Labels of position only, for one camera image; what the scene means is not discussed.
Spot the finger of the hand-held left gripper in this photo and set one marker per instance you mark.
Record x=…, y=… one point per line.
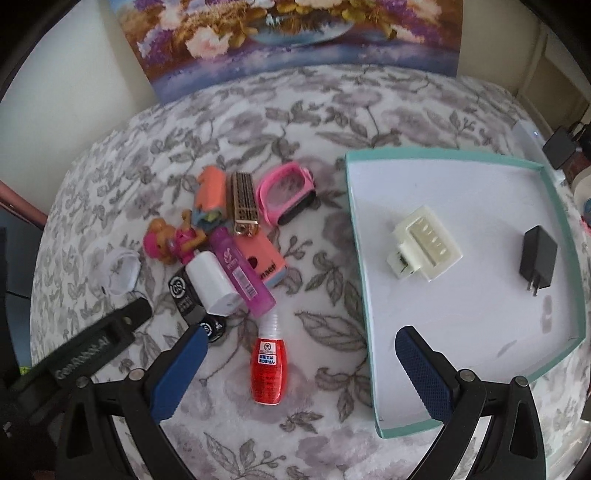
x=134, y=314

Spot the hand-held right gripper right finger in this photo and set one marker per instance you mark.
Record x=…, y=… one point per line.
x=422, y=374

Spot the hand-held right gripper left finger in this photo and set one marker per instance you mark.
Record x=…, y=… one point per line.
x=178, y=374

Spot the white plastic toy piece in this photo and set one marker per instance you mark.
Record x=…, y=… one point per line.
x=127, y=277

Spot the teal cardboard box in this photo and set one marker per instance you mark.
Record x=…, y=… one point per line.
x=461, y=323

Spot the black cylinder with round logo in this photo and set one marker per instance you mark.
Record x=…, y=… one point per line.
x=181, y=293

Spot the small black round jar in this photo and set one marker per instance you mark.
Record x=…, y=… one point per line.
x=214, y=328

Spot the pink doll figure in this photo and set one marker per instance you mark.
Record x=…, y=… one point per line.
x=161, y=240

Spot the white plug charger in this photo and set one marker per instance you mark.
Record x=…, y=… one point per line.
x=210, y=281

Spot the red liquid bottle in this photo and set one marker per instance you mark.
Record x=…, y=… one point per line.
x=268, y=369

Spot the purple tube bottle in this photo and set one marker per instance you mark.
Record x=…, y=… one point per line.
x=240, y=272

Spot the peach rectangular eraser block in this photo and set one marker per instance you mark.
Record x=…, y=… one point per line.
x=263, y=258

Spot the orange and blue plastic toy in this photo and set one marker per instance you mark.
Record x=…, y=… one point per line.
x=210, y=189

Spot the gold harmonica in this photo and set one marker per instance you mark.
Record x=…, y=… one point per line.
x=242, y=203

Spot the black plug charger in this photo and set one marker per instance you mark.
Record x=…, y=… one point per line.
x=538, y=256

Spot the floral printed blanket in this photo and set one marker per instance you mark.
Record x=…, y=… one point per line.
x=277, y=138

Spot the white box device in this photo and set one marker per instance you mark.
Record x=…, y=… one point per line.
x=531, y=143

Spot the black power adapter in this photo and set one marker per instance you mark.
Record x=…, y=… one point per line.
x=558, y=147

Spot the floral painting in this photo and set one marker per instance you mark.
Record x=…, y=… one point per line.
x=277, y=55

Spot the reddish wooden frame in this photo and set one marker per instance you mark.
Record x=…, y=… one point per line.
x=18, y=201

